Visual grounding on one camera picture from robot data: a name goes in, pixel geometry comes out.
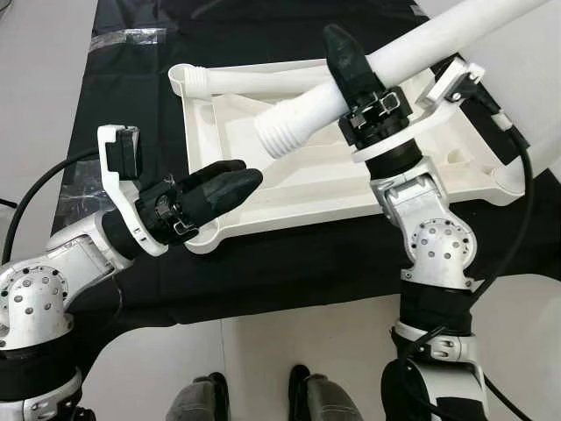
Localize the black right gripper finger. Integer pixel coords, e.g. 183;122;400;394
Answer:
323;24;388;111

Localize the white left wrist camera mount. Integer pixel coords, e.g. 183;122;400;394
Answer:
96;125;172;257

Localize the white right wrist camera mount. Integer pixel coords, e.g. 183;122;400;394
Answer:
351;54;520;168

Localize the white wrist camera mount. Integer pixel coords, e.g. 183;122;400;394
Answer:
351;54;520;168
96;125;172;257

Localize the white plastic table top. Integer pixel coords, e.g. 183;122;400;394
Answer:
168;57;527;255

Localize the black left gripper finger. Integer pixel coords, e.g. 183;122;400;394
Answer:
180;158;252;196
188;168;264;225

